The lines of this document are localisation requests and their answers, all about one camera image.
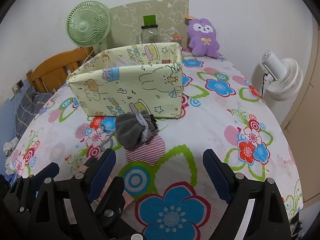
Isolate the glass mason jar mug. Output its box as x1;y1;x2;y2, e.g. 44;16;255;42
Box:
136;24;160;44

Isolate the pink tissue packet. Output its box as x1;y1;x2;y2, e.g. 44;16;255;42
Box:
99;177;134;209

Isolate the green cartoon patterned board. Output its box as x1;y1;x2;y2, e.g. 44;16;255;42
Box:
106;0;189;48

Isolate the beige door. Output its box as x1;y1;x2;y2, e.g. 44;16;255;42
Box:
281;21;319;207

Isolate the white standing fan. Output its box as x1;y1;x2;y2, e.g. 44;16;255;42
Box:
251;50;304;120

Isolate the crumpled white cloth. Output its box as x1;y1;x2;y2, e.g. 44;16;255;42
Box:
3;137;19;175

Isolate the green desk fan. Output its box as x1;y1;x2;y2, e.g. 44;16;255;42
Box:
66;1;112;51

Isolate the yellow cartoon storage box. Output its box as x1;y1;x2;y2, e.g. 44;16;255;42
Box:
67;42;183;118

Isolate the wall power socket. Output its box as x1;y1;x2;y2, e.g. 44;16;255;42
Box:
12;80;24;94

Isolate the floral tablecloth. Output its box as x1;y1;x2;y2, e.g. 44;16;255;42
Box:
8;55;303;239

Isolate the purple plush bunny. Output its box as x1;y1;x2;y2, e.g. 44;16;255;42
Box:
187;18;220;58

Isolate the grey plaid pillow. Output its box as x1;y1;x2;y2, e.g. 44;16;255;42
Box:
15;87;53;140

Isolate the toothpick jar orange lid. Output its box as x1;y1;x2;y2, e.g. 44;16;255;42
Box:
170;35;183;46

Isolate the green cup on jar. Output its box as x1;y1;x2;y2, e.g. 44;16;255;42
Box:
143;15;157;26

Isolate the clear plastic tube pack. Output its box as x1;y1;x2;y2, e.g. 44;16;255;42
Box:
112;57;132;67

